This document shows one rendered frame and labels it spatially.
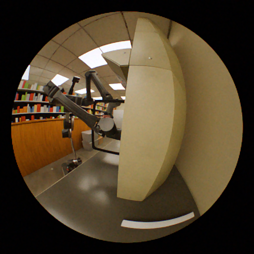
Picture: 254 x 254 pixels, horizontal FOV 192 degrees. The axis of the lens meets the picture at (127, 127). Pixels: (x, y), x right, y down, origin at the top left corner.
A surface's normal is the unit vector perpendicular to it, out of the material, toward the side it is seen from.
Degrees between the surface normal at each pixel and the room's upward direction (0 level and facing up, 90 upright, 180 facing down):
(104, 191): 0
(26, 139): 90
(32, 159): 90
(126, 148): 90
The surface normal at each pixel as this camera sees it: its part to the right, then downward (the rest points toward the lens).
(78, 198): 0.11, -0.99
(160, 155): -0.20, 0.11
